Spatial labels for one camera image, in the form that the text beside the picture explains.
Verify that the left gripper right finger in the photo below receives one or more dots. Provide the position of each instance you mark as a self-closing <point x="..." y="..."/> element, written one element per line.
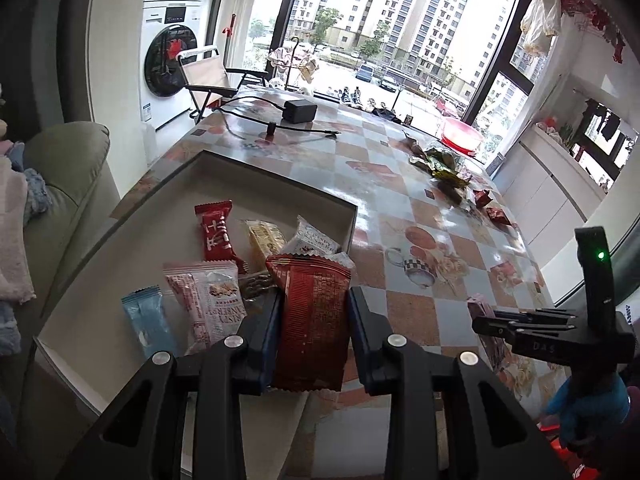
<point x="450" y="418"/>

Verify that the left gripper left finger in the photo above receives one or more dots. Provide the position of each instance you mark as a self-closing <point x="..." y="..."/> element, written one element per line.
<point x="139" y="435"/>

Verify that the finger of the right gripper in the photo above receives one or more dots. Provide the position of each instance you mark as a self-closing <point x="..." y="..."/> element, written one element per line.
<point x="539" y="316"/>
<point x="533" y="335"/>

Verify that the pink cranberry crisp packet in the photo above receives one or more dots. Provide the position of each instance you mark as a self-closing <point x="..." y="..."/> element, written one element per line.
<point x="210" y="294"/>

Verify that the dark red snack packet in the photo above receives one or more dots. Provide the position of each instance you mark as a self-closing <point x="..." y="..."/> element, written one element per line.
<point x="313" y="348"/>

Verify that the red snack packet white lettering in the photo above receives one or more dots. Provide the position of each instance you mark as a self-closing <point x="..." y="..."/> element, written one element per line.
<point x="217" y="246"/>

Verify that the yellow biscuit clear packet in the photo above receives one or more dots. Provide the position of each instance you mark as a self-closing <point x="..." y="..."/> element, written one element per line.
<point x="266" y="240"/>

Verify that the purple snack packet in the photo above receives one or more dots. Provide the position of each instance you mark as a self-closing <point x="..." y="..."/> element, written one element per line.
<point x="495" y="347"/>

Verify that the white cranberry crisp packet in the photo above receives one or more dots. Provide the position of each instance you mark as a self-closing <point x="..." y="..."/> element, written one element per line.
<point x="309" y="241"/>

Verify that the red wrapper on table edge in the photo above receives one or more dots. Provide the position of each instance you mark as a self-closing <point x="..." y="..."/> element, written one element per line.
<point x="498" y="216"/>

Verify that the white cabinet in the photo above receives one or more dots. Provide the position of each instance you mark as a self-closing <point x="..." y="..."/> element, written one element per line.
<point x="550" y="196"/>

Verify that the small red wrapper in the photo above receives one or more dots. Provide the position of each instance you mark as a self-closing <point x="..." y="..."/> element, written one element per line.
<point x="482" y="198"/>

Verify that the light blue stick packet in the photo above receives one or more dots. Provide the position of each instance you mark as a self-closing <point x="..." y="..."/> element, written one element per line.
<point x="144" y="308"/>

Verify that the pile of green yellow wrappers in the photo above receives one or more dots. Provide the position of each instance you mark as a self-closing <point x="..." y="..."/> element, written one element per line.
<point x="440" y="166"/>

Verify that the red basin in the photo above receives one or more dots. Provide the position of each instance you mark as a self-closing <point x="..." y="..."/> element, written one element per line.
<point x="460" y="136"/>

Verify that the grey shallow cardboard box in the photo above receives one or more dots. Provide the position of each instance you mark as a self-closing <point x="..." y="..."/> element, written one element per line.
<point x="89" y="339"/>

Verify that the pile of clothes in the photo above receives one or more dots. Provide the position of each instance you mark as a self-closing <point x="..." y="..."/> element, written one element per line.
<point x="24" y="195"/>

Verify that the black power adapter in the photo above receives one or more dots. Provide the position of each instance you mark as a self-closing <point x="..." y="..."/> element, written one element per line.
<point x="299" y="111"/>

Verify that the folding chair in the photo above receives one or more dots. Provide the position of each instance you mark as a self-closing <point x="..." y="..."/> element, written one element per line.
<point x="209" y="82"/>

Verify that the white washing machine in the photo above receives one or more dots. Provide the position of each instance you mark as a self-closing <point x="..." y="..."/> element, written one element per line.
<point x="168" y="28"/>

